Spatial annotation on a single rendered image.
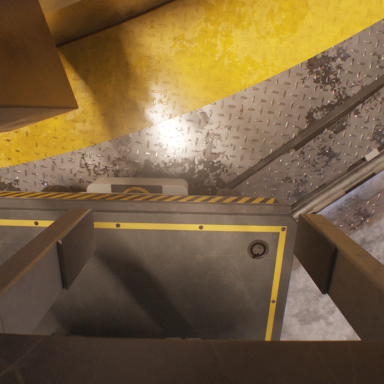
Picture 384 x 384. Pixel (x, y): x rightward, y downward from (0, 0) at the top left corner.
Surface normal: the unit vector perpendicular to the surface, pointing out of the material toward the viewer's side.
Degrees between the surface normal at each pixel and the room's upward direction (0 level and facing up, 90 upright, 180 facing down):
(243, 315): 0
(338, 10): 0
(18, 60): 90
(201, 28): 0
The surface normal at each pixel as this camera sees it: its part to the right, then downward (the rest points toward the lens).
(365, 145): 0.00, 0.29
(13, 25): 0.96, -0.27
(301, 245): -1.00, -0.02
